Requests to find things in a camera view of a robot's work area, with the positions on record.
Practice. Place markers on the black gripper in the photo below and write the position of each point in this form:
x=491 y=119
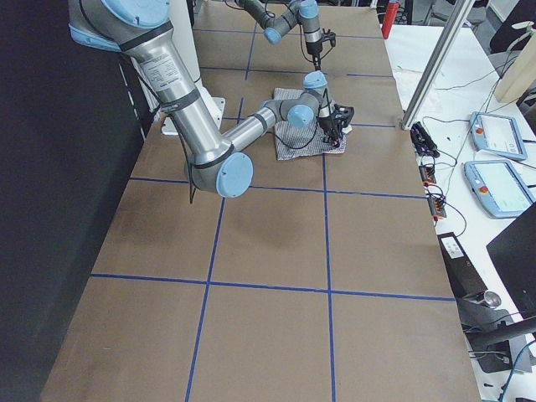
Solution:
x=327 y=123
x=312 y=48

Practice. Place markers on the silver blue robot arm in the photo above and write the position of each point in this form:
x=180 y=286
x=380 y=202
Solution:
x=302 y=13
x=158 y=36

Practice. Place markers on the black clamp tool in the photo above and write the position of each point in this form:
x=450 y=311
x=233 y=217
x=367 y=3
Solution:
x=422 y=141

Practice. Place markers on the red cylinder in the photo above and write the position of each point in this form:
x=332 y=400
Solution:
x=389 y=17

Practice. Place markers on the orange black connector block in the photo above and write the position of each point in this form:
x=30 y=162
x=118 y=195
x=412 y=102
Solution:
x=437 y=203

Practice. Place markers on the far teach pendant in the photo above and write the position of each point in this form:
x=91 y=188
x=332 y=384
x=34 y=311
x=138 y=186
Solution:
x=497 y=134

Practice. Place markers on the teach pendant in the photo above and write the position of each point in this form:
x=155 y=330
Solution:
x=497 y=134
x=498 y=187

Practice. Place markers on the near teach pendant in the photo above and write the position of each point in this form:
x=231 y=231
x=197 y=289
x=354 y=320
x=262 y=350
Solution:
x=498 y=187

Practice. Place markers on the black box white label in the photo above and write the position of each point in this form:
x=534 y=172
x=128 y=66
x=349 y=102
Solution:
x=463 y=276

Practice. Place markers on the black monitor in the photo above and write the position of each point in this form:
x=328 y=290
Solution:
x=513 y=255

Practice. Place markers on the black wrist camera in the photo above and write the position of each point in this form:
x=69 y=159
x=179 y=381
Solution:
x=342 y=116
x=329 y=36

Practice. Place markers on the aluminium frame post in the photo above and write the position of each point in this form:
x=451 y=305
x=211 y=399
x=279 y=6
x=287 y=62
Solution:
x=446 y=40

